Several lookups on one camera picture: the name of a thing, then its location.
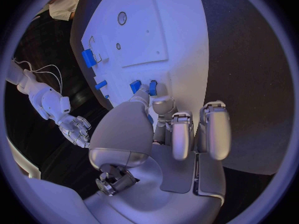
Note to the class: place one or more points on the large blue cylinder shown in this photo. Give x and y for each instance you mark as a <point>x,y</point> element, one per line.
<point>88,58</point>

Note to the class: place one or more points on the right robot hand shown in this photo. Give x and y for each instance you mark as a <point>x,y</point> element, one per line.
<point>74,130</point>

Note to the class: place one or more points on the blue ribbed peg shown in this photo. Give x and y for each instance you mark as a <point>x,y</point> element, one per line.
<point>150,119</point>

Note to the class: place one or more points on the white task board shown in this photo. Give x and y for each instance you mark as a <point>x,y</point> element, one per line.
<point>140,31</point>

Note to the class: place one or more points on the person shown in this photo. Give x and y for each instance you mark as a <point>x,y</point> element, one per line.
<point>63,7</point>

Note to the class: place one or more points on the narrow blue plug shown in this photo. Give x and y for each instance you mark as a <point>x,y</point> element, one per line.
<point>153,88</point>

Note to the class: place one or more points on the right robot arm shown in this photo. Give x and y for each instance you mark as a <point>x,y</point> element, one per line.
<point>39,97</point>

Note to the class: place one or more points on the wide blue plug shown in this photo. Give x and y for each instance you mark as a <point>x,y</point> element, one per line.
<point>135,87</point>

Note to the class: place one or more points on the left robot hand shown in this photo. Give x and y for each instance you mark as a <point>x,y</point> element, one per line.
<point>121,130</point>

